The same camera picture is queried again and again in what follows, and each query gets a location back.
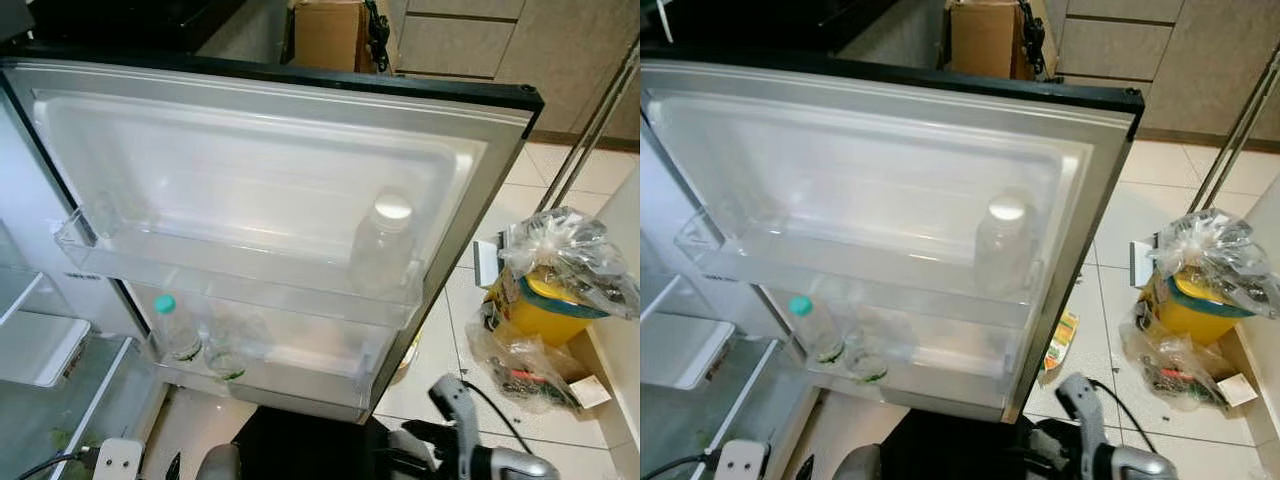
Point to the white fridge drawer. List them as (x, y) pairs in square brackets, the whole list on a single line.
[(40, 350), (680, 350)]

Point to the clear bag with packets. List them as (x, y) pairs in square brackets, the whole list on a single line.
[(1170, 372), (520, 370)]

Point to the beige kitchen cabinet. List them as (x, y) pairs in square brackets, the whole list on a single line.
[(520, 50), (1160, 50)]

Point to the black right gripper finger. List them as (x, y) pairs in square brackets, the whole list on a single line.
[(425, 431), (1050, 431), (408, 462), (1038, 463)]

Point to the clear fridge door shelf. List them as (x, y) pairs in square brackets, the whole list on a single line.
[(880, 270), (300, 365), (230, 270), (920, 365)]

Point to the glass crisper cover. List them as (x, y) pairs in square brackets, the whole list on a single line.
[(700, 420), (60, 420)]

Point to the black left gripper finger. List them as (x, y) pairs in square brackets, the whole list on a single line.
[(172, 468), (808, 470)]

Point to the clear bottle white cap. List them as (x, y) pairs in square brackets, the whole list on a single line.
[(1003, 245), (383, 245)]

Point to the small white box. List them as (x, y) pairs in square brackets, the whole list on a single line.
[(1237, 390), (592, 392)]

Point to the clear bottle teal cap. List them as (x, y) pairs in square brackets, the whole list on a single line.
[(808, 328), (172, 328)]

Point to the yellow juice carton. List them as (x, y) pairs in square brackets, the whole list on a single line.
[(410, 360), (1060, 340)]

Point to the clear plastic bottle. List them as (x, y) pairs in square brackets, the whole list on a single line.
[(862, 345), (226, 345)]

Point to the black carpet floor mat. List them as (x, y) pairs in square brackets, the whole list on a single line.
[(310, 445), (950, 445)]

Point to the cardboard box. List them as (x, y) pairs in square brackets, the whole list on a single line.
[(985, 35), (330, 35)]

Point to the glass fridge shelf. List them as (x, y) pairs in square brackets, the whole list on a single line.
[(655, 300), (15, 300)]

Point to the yellow plastic tub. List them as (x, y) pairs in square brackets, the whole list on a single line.
[(1195, 315), (545, 315)]

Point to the silver robot leg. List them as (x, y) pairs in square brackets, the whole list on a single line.
[(220, 465), (858, 465)]

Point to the clear plastic bag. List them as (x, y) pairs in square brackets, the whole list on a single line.
[(1210, 250), (570, 250)]

